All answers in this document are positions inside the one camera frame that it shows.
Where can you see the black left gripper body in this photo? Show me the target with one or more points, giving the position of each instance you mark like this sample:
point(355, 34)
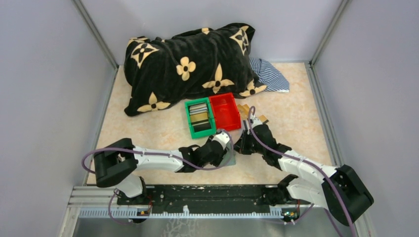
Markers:
point(216, 161)

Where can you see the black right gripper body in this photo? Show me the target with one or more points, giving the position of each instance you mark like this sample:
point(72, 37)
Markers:
point(248, 145)

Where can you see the mint green card holder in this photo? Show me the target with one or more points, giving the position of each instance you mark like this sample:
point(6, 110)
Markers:
point(228, 159)

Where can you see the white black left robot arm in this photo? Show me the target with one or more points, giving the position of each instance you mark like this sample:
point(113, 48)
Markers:
point(115, 165)

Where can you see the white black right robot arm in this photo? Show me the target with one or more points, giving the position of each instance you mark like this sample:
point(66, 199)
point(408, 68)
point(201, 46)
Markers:
point(336, 189)

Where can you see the black card in bin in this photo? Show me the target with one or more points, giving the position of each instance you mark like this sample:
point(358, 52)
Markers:
point(201, 126)

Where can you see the gold card with stripe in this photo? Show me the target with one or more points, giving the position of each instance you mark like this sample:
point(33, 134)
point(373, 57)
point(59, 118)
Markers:
point(263, 119)

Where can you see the gold patterned card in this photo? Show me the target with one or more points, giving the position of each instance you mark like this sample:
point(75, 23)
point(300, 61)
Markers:
point(243, 110)

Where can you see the stack of cards in bin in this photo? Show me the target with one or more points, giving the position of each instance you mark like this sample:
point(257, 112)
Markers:
point(198, 112)

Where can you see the green plastic bin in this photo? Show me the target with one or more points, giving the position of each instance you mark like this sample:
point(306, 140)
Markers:
point(196, 135)

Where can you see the red plastic bin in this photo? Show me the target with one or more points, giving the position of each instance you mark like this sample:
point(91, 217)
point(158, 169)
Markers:
point(225, 112)

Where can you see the blue white striped cloth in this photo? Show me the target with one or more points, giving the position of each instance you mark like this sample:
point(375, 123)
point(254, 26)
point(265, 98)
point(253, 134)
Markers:
point(270, 76)

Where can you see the black floral blanket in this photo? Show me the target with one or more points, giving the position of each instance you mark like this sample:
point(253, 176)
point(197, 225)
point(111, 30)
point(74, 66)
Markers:
point(191, 65)

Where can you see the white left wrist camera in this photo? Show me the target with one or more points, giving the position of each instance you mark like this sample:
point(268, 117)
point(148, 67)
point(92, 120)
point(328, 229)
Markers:
point(222, 138)

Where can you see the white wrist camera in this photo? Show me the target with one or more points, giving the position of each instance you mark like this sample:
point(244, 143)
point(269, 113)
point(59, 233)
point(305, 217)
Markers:
point(222, 138)
point(253, 122)

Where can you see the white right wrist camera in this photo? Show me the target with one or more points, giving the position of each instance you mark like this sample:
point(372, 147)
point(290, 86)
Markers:
point(253, 122)

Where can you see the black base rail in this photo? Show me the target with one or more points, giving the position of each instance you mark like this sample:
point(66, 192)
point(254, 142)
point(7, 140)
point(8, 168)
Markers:
point(209, 199)

